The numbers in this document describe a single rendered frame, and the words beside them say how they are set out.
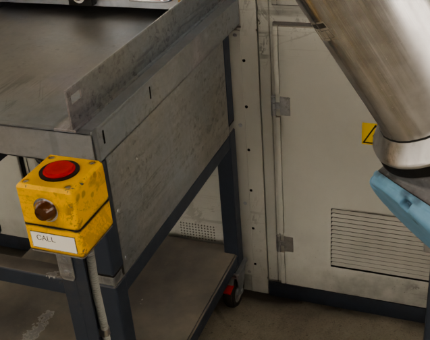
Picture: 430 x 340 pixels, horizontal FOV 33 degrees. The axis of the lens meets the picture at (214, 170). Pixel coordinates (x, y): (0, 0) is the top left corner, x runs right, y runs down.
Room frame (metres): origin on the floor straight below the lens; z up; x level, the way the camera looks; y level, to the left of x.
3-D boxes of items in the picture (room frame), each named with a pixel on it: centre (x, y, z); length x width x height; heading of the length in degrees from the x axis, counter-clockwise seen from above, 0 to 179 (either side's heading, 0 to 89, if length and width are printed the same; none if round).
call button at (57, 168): (0.77, 0.19, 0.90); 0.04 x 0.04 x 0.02
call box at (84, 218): (0.77, 0.19, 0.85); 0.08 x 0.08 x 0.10; 67
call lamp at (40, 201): (0.73, 0.21, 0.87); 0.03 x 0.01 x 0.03; 67
